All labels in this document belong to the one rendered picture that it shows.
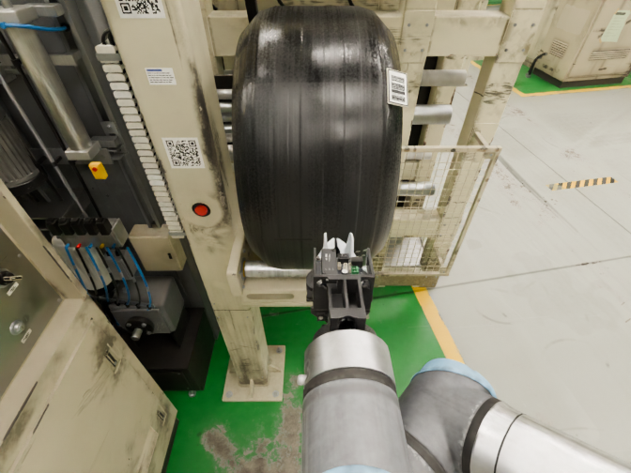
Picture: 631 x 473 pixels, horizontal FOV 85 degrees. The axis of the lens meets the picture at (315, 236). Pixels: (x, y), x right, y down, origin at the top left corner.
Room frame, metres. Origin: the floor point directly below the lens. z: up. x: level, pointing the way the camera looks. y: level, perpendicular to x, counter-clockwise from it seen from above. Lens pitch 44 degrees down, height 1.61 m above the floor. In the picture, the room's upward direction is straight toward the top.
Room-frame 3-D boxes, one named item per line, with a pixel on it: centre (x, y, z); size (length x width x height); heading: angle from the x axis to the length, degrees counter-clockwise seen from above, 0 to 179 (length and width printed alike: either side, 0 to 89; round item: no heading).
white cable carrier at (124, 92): (0.70, 0.37, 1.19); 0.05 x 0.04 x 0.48; 0
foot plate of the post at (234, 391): (0.73, 0.28, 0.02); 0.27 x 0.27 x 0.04; 0
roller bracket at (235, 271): (0.75, 0.21, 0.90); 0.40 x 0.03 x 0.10; 0
